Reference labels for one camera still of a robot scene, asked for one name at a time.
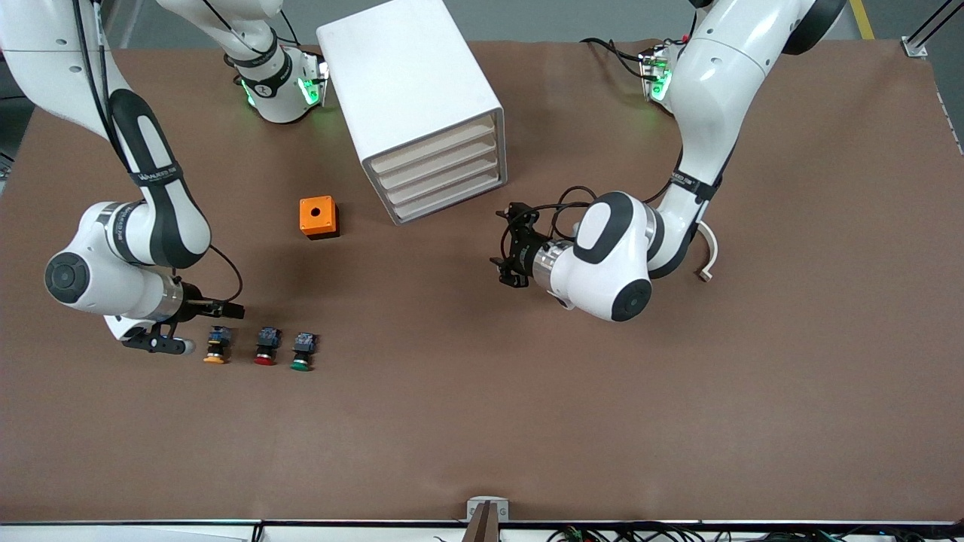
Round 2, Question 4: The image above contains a yellow push button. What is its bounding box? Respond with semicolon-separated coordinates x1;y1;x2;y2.
203;325;234;365

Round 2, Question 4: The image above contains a brown angled bar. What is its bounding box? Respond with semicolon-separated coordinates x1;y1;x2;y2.
461;503;500;542

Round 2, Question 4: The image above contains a white curved plastic clamp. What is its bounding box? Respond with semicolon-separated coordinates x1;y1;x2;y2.
697;222;720;284

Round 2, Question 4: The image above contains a grey table edge bracket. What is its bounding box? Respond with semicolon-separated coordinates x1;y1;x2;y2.
465;496;510;522

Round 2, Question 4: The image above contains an aluminium corner bracket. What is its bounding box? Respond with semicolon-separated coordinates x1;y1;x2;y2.
901;0;964;59

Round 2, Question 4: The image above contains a green push button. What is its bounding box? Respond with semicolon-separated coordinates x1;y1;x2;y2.
290;331;320;372

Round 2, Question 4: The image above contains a black arm base cable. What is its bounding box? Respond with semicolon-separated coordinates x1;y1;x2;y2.
580;36;654;82

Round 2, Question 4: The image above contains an orange button box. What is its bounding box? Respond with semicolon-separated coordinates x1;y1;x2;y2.
299;196;340;240

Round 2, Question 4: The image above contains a red push button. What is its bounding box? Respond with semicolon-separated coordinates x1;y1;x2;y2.
253;326;283;367

